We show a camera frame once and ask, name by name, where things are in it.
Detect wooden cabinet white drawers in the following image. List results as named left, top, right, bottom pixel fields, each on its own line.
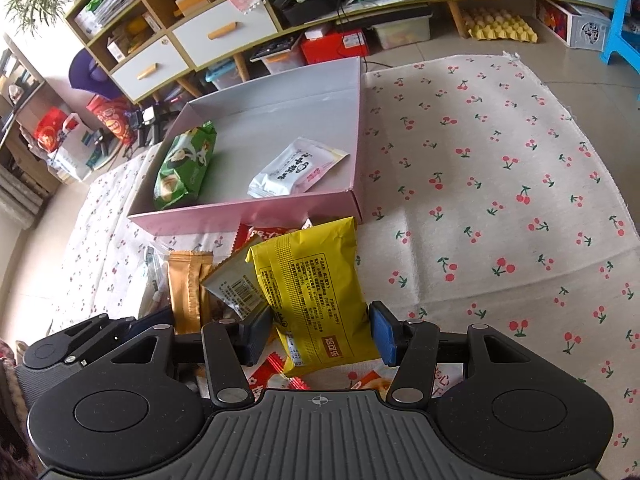
left=65, top=0, right=281, bottom=106

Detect white patterned crate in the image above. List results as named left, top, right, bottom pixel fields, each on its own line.
left=565, top=5, right=613, bottom=51

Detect green snack packet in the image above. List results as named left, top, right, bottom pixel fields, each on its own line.
left=153, top=120, right=218, bottom=211

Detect yellow snack packet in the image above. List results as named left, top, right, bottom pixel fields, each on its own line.
left=246, top=216, right=383, bottom=378

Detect gold snack packet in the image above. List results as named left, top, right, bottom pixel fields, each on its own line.
left=167, top=250, right=215, bottom=336

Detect purple plush toy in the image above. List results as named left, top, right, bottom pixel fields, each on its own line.
left=70, top=50, right=123, bottom=101

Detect orange box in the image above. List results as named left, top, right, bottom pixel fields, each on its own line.
left=175, top=0, right=221, bottom=16

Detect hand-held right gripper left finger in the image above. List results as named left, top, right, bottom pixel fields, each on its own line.
left=107, top=305, right=273, bottom=408

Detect grey biscuit snack packet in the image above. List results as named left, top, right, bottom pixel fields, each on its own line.
left=200, top=247, right=271, bottom=322

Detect blue lidded plastic bin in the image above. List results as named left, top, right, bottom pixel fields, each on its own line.
left=205, top=60, right=241, bottom=92

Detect black keyboard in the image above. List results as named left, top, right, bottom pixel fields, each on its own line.
left=249, top=37, right=301, bottom=61

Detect clear plastic storage bin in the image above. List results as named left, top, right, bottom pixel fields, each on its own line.
left=372, top=12, right=432, bottom=51

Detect white snack packet food picture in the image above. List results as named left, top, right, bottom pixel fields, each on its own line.
left=345, top=360, right=468, bottom=403

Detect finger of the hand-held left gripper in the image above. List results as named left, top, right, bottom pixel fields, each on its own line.
left=60, top=306, right=173, bottom=365

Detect red shopping bag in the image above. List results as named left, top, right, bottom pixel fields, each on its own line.
left=34, top=107, right=76, bottom=153

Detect black tripod device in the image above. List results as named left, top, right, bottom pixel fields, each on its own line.
left=127, top=105, right=171, bottom=146

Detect white shopping bag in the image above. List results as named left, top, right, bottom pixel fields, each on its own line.
left=47, top=115, right=108, bottom=181

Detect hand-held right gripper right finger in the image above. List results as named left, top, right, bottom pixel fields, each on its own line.
left=368, top=301, right=531, bottom=406

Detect red cardboard box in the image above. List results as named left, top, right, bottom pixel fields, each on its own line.
left=300, top=30, right=371, bottom=66

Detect blue plastic stool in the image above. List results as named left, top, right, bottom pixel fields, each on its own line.
left=600, top=0, right=640, bottom=66

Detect white snack packet black print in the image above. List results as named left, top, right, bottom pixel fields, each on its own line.
left=248, top=136, right=350, bottom=200

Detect yellow egg tray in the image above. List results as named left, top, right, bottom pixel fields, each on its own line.
left=460, top=7, right=538, bottom=43

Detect pink cardboard box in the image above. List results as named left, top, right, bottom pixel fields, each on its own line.
left=126, top=56, right=363, bottom=238

